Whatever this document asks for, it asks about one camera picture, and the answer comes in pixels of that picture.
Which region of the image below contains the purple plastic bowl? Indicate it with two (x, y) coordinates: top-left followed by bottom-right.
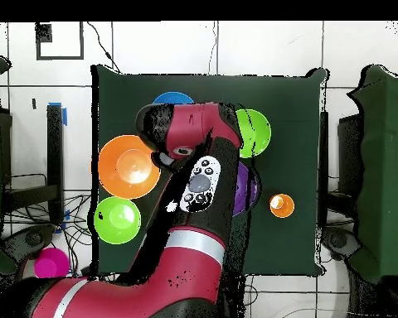
(232, 161), (263, 217)

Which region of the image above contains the large orange plastic bowl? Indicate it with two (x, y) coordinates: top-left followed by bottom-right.
(97, 134), (163, 200)

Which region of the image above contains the green plastic bowl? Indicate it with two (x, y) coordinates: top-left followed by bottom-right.
(235, 108), (272, 159)
(93, 195), (143, 245)

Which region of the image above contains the blue plastic bowl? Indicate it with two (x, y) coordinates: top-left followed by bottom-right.
(152, 91), (196, 106)

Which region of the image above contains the orange plastic cup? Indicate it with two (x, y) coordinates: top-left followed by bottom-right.
(269, 193), (296, 219)

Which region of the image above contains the dark green tablecloth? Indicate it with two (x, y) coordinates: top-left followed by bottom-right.
(90, 64), (329, 278)

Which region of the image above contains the black stand with blue tape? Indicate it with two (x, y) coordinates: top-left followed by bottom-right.
(1, 102), (68, 226)

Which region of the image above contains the black box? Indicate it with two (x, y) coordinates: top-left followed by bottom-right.
(0, 108), (13, 186)
(337, 113), (364, 200)

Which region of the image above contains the pink plastic cup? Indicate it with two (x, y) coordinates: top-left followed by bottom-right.
(33, 247), (70, 279)

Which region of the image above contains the tangle of black cables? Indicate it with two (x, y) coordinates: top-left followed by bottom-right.
(2, 193), (94, 277)

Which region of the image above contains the black cable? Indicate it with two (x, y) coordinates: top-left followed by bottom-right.
(85, 21), (122, 75)

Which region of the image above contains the dark square floor frame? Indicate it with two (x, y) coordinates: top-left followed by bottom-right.
(35, 21), (85, 61)

